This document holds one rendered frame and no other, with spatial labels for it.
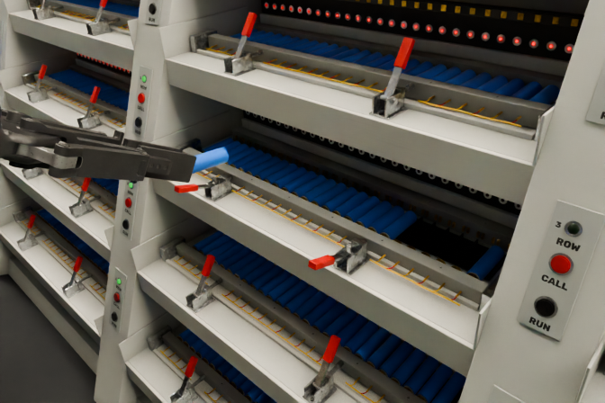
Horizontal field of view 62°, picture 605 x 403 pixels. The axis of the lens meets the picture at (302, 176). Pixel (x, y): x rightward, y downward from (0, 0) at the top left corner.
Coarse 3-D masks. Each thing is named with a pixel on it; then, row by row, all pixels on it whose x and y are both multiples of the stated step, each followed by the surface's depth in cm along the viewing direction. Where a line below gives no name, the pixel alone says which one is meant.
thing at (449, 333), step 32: (192, 128) 91; (224, 128) 97; (256, 128) 93; (352, 160) 79; (160, 192) 88; (192, 192) 80; (448, 192) 69; (224, 224) 76; (256, 224) 72; (288, 224) 71; (512, 224) 64; (288, 256) 68; (320, 256) 65; (320, 288) 65; (352, 288) 61; (384, 288) 59; (416, 288) 59; (384, 320) 59; (416, 320) 55; (448, 320) 54; (480, 320) 49; (448, 352) 53
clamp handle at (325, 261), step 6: (348, 246) 61; (342, 252) 62; (348, 252) 62; (318, 258) 58; (324, 258) 58; (330, 258) 58; (336, 258) 59; (342, 258) 60; (312, 264) 57; (318, 264) 56; (324, 264) 57; (330, 264) 58
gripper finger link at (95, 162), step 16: (64, 144) 37; (80, 160) 40; (96, 160) 41; (112, 160) 42; (128, 160) 44; (64, 176) 38; (80, 176) 40; (96, 176) 41; (112, 176) 43; (128, 176) 44; (144, 176) 46
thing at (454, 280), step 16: (240, 176) 79; (256, 192) 77; (272, 192) 75; (288, 208) 73; (304, 208) 70; (320, 208) 70; (304, 224) 69; (320, 224) 69; (336, 224) 67; (352, 224) 66; (368, 240) 64; (384, 240) 63; (384, 256) 63; (400, 256) 61; (416, 256) 60; (416, 272) 60; (432, 272) 58; (448, 272) 57; (448, 288) 57; (464, 288) 56; (480, 288) 55
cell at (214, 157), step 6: (216, 150) 57; (222, 150) 57; (198, 156) 55; (204, 156) 56; (210, 156) 56; (216, 156) 57; (222, 156) 57; (228, 156) 58; (198, 162) 55; (204, 162) 55; (210, 162) 56; (216, 162) 57; (222, 162) 57; (198, 168) 55; (204, 168) 56
